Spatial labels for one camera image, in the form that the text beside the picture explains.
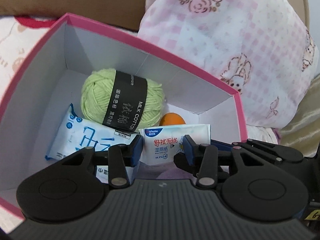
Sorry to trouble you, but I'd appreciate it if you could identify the blue wet wipes pack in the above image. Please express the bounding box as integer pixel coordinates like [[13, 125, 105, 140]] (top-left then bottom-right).
[[45, 102, 141, 181]]

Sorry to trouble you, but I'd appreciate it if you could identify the beige bed headboard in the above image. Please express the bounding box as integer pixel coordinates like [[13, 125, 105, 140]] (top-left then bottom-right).
[[297, 0, 320, 32]]

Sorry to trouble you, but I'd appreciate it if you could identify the orange makeup sponge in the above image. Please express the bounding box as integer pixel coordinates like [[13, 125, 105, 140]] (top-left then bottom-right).
[[159, 112, 187, 126]]

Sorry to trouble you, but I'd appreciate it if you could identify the pink checkered pillow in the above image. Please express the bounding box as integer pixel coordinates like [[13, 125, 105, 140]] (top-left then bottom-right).
[[137, 0, 320, 131]]

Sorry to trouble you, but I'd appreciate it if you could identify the green yarn ball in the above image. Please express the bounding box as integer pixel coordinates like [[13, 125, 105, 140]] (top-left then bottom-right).
[[80, 70, 166, 132]]

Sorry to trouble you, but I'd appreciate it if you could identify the pink cardboard box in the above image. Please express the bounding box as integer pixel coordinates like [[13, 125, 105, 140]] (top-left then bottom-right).
[[0, 12, 248, 218]]

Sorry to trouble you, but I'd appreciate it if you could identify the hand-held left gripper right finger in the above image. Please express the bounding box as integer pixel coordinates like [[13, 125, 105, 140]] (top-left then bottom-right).
[[184, 135, 273, 188]]

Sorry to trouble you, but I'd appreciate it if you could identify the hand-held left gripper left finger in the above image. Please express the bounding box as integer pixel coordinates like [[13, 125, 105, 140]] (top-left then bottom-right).
[[47, 135, 144, 188]]

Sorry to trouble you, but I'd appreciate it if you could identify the small white wipes pack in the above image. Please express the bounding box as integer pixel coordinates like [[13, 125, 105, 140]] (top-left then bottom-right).
[[139, 124, 212, 167]]

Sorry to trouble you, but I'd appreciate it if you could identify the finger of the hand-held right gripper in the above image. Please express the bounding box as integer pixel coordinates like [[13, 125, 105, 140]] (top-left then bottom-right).
[[212, 139, 303, 163], [173, 154, 201, 179]]

